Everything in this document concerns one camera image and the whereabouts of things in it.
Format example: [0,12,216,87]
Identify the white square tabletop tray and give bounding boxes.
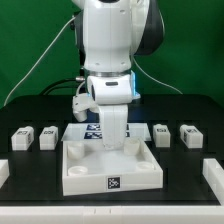
[62,138,163,196]

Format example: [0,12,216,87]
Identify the black camera stand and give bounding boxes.
[74,12,85,76]

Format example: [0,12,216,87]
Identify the white right wall block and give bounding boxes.
[202,158,224,207]

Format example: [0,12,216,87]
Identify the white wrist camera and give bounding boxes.
[72,93,98,122]

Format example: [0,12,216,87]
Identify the white wall block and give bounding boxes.
[0,160,9,188]
[202,158,224,207]

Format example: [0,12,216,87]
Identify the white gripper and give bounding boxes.
[98,105,128,150]

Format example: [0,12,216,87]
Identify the white cable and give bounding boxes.
[3,16,78,107]

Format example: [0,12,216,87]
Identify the white marker sheet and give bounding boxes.
[62,123,151,141]

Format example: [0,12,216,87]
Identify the white front wall strip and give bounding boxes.
[0,206,224,224]

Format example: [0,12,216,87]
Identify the white left wall block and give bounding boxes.
[0,160,9,188]

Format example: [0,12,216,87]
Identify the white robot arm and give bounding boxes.
[72,0,164,150]

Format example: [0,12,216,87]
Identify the black base cables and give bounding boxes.
[39,77,88,96]

